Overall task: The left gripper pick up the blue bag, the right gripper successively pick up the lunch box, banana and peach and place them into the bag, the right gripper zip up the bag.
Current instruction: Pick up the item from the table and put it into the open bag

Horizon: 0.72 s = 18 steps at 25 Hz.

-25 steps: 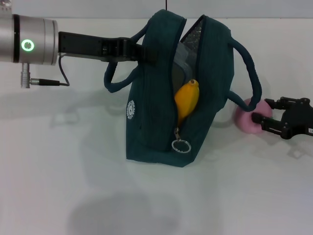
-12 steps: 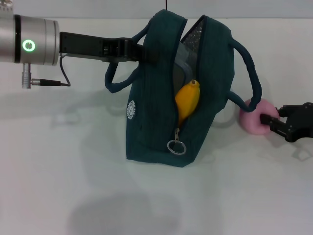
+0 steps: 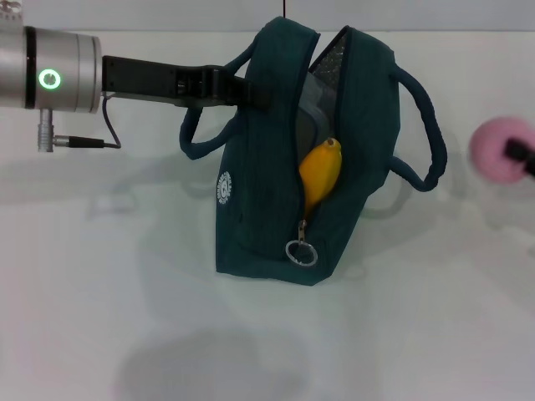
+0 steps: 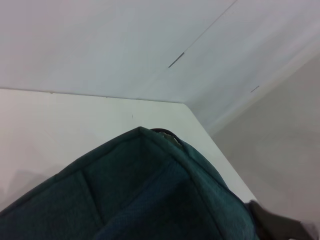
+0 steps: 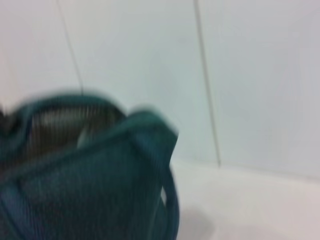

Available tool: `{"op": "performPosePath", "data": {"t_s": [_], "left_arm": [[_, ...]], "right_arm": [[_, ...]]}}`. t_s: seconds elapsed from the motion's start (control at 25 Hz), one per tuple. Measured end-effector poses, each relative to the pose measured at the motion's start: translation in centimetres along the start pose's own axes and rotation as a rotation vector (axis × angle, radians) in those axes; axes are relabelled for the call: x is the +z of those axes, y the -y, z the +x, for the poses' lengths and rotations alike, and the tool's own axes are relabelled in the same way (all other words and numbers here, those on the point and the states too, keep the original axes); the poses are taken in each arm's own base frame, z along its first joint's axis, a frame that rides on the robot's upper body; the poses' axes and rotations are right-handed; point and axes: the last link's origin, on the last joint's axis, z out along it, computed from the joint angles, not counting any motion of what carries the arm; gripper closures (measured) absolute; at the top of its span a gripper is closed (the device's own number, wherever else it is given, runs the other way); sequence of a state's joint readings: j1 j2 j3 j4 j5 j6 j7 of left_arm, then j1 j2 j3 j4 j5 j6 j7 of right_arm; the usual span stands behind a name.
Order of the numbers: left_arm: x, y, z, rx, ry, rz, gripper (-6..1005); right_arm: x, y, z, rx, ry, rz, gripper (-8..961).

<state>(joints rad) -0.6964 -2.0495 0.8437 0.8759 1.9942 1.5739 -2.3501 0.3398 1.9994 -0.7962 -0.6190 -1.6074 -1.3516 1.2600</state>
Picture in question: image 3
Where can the dark teal insulated lunch bag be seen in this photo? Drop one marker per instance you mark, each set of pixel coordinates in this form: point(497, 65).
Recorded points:
point(259, 188)

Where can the clear plastic food container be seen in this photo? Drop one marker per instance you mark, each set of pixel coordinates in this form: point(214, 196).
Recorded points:
point(311, 113)

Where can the yellow banana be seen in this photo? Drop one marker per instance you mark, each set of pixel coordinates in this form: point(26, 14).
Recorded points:
point(322, 171)

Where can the pink peach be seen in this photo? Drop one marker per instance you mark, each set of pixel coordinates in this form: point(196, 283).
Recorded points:
point(489, 150)

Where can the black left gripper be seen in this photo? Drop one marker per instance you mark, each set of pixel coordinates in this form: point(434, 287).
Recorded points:
point(159, 81)

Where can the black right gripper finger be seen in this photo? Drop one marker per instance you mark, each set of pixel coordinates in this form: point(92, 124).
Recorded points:
point(520, 154)

